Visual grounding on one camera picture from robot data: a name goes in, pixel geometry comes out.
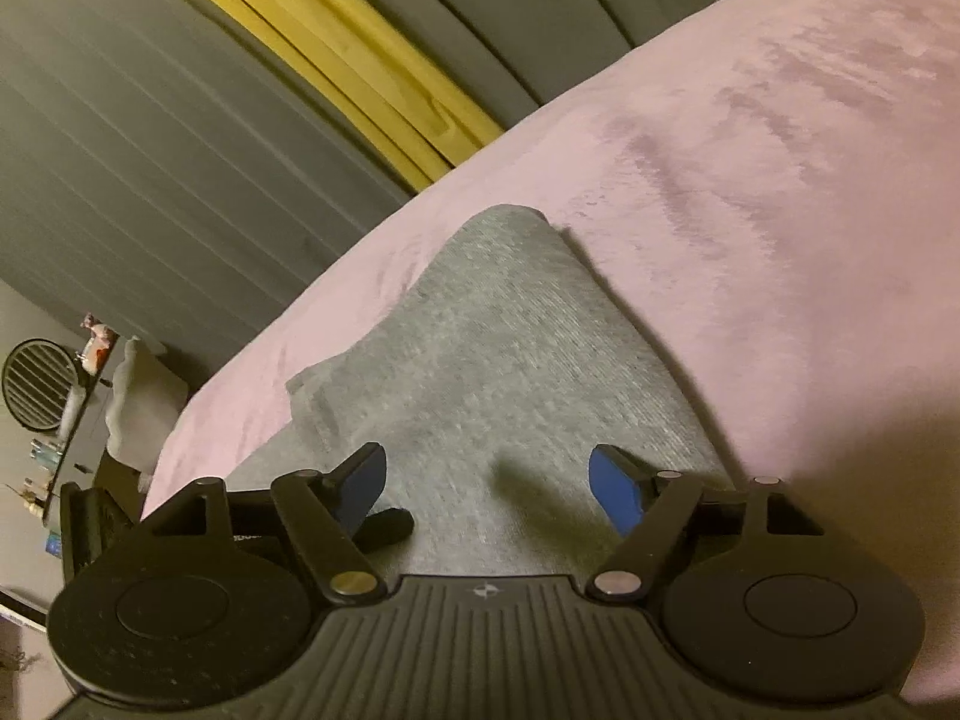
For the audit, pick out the small red figurine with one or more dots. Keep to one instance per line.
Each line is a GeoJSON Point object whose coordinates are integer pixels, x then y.
{"type": "Point", "coordinates": [97, 349]}

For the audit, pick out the grey pleated curtain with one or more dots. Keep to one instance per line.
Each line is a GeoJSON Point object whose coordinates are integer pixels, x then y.
{"type": "Point", "coordinates": [164, 170]}

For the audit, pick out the pink fleece blanket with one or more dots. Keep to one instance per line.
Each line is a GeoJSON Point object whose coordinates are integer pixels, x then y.
{"type": "Point", "coordinates": [770, 188]}

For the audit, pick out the grey sweat pants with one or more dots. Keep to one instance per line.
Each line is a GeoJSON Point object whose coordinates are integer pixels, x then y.
{"type": "Point", "coordinates": [488, 385]}

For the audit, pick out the yellow curtain strip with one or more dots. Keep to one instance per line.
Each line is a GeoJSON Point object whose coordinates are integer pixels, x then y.
{"type": "Point", "coordinates": [412, 114]}

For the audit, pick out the dark shelf with bottles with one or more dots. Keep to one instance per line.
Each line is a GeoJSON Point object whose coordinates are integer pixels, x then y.
{"type": "Point", "coordinates": [71, 454]}

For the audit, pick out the white cloth on chair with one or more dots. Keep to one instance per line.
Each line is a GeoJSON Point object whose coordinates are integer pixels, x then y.
{"type": "Point", "coordinates": [144, 406]}

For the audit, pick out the round black fan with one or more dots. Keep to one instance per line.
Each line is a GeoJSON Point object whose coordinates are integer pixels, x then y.
{"type": "Point", "coordinates": [37, 377]}

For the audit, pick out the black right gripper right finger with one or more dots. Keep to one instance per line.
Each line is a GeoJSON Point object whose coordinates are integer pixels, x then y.
{"type": "Point", "coordinates": [685, 541]}

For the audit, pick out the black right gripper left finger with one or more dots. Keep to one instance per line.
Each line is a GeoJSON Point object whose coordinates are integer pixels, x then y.
{"type": "Point", "coordinates": [326, 520]}

